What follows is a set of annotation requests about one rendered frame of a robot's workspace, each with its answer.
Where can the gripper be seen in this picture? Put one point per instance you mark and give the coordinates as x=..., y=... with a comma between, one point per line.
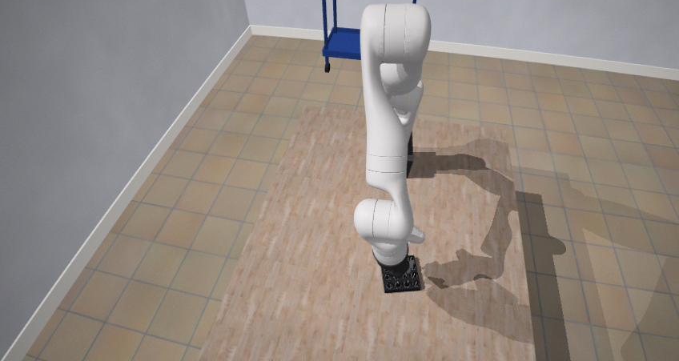
x=399, y=265

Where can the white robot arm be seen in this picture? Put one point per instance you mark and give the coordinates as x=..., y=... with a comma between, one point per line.
x=394, y=33

